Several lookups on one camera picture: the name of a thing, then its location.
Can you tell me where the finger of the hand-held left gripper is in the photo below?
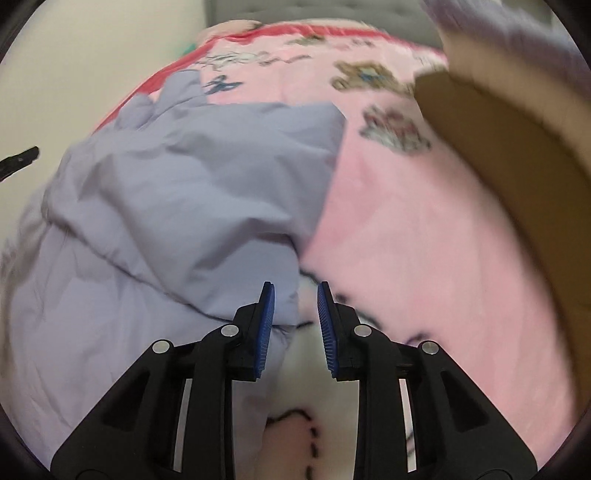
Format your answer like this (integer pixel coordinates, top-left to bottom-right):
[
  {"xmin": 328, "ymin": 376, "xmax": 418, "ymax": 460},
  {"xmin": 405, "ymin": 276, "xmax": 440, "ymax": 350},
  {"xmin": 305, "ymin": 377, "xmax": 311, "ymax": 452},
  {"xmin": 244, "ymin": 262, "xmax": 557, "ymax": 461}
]
[{"xmin": 0, "ymin": 147, "xmax": 41, "ymax": 182}]

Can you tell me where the grey padded headboard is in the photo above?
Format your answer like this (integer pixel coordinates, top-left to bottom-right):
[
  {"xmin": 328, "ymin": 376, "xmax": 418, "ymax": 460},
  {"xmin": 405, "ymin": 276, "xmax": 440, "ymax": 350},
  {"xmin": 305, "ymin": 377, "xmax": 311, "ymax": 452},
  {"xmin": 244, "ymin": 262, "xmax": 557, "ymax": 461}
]
[{"xmin": 205, "ymin": 0, "xmax": 444, "ymax": 49}]

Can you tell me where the pink printed blanket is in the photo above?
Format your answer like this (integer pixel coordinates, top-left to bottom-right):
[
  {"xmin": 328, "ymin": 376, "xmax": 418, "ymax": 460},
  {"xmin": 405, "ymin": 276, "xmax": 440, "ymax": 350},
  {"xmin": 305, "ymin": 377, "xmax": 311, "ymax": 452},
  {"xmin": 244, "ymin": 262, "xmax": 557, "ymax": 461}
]
[{"xmin": 92, "ymin": 18, "xmax": 578, "ymax": 480}]

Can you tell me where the brown cardboard box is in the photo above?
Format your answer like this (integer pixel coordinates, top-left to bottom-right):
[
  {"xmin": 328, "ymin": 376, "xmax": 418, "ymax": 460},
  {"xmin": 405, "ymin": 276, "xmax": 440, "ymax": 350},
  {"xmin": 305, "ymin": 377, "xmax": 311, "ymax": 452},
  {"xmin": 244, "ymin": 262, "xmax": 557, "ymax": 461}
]
[{"xmin": 414, "ymin": 32, "xmax": 591, "ymax": 354}]

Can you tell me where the person in yellow sleeve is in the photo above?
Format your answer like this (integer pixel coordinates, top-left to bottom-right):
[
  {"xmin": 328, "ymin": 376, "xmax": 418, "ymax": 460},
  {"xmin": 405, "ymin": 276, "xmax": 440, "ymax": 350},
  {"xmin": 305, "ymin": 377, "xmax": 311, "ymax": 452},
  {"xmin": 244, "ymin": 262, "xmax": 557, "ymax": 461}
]
[{"xmin": 422, "ymin": 0, "xmax": 578, "ymax": 79}]

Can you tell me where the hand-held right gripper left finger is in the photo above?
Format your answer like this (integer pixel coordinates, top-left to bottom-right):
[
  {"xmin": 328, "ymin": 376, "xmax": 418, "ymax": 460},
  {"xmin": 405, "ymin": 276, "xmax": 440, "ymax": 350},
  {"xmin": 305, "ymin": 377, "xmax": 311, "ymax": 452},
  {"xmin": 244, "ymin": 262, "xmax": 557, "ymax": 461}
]
[{"xmin": 50, "ymin": 281, "xmax": 278, "ymax": 480}]

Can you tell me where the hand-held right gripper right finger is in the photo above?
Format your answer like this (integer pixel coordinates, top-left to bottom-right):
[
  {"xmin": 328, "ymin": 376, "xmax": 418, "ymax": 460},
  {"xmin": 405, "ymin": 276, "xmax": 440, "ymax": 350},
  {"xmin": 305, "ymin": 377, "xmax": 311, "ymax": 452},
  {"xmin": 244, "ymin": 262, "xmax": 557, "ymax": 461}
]
[{"xmin": 317, "ymin": 281, "xmax": 539, "ymax": 480}]

